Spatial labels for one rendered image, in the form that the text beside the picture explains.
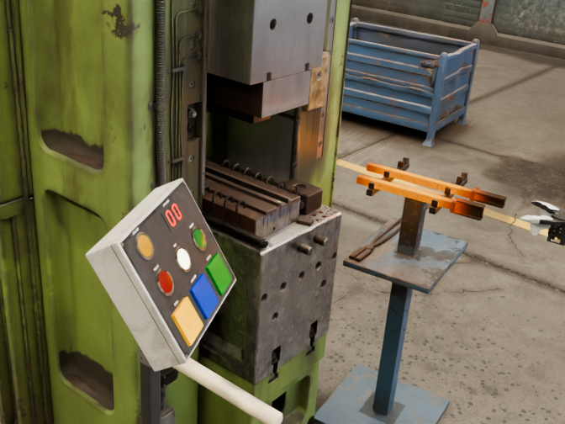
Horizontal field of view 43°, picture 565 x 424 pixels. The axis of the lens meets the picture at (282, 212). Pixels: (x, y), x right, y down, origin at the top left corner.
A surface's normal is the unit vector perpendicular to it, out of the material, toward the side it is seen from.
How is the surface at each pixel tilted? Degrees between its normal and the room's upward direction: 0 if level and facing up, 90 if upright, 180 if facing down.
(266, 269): 90
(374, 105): 90
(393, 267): 0
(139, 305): 90
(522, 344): 0
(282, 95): 90
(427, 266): 0
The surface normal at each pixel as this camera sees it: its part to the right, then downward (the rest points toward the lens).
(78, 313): -0.62, 0.29
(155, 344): -0.24, 0.40
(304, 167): 0.78, 0.32
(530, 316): 0.07, -0.90
